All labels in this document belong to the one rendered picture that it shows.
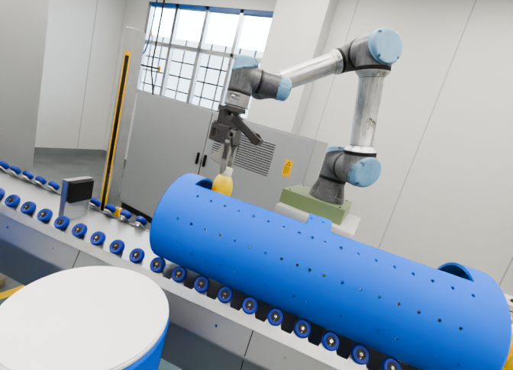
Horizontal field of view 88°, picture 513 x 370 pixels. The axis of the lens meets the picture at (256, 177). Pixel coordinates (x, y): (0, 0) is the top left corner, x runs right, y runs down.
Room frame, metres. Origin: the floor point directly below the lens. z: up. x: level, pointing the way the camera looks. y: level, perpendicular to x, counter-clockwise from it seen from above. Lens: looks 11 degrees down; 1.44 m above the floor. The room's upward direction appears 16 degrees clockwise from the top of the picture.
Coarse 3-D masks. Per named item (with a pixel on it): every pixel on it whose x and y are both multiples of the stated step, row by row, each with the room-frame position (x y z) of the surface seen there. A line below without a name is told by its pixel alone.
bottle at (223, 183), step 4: (220, 176) 0.84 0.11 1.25; (224, 176) 0.84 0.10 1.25; (228, 176) 0.84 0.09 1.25; (216, 180) 0.83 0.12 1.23; (220, 180) 0.83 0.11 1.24; (224, 180) 0.83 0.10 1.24; (228, 180) 0.83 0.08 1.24; (232, 180) 0.85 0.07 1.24; (212, 184) 0.84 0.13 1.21; (216, 184) 0.83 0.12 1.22; (220, 184) 0.82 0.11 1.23; (224, 184) 0.82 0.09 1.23; (228, 184) 0.83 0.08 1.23; (232, 184) 0.85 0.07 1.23; (212, 188) 0.83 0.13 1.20; (216, 188) 0.82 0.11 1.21; (220, 188) 0.82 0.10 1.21; (224, 188) 0.82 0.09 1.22; (228, 188) 0.83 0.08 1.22; (232, 188) 0.85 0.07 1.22; (220, 192) 0.82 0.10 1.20; (224, 192) 0.82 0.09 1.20; (228, 192) 0.83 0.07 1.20
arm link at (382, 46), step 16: (384, 32) 0.93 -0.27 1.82; (352, 48) 1.03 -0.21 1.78; (368, 48) 0.94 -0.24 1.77; (384, 48) 0.93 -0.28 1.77; (400, 48) 0.95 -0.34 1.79; (352, 64) 1.05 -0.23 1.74; (368, 64) 0.95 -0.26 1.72; (384, 64) 0.93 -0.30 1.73; (368, 80) 0.96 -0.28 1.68; (384, 80) 0.98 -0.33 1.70; (368, 96) 0.96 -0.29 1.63; (368, 112) 0.96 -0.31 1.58; (352, 128) 1.00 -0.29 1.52; (368, 128) 0.96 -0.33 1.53; (352, 144) 0.99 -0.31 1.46; (368, 144) 0.97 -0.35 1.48; (352, 160) 0.97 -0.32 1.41; (368, 160) 0.94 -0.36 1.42; (352, 176) 0.95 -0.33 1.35; (368, 176) 0.96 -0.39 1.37
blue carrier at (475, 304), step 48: (192, 192) 0.72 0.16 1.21; (192, 240) 0.65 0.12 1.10; (240, 240) 0.64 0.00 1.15; (288, 240) 0.63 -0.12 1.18; (336, 240) 0.64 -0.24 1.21; (240, 288) 0.65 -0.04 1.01; (288, 288) 0.59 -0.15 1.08; (336, 288) 0.57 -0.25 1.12; (384, 288) 0.56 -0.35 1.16; (432, 288) 0.56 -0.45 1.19; (480, 288) 0.58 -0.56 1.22; (384, 336) 0.55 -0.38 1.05; (432, 336) 0.52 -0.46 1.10; (480, 336) 0.51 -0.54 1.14
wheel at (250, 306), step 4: (248, 296) 0.66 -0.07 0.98; (244, 300) 0.65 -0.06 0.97; (248, 300) 0.65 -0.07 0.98; (252, 300) 0.65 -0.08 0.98; (244, 304) 0.65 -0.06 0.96; (248, 304) 0.64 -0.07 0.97; (252, 304) 0.65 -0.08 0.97; (256, 304) 0.65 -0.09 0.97; (244, 308) 0.64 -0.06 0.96; (248, 308) 0.64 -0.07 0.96; (252, 308) 0.64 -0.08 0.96; (256, 308) 0.64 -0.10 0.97; (244, 312) 0.64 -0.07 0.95; (248, 312) 0.63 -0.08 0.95; (252, 312) 0.63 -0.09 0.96
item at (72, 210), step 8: (88, 176) 0.96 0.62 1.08; (64, 184) 0.87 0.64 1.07; (72, 184) 0.87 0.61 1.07; (80, 184) 0.90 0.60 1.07; (88, 184) 0.93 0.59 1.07; (64, 192) 0.87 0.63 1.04; (72, 192) 0.87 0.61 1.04; (80, 192) 0.90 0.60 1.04; (88, 192) 0.93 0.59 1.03; (64, 200) 0.87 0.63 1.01; (72, 200) 0.87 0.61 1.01; (80, 200) 0.90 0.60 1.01; (88, 200) 0.96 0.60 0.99; (64, 208) 0.86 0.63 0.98; (72, 208) 0.89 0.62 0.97; (80, 208) 0.93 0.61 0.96; (72, 216) 0.90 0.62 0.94; (80, 216) 0.93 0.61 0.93
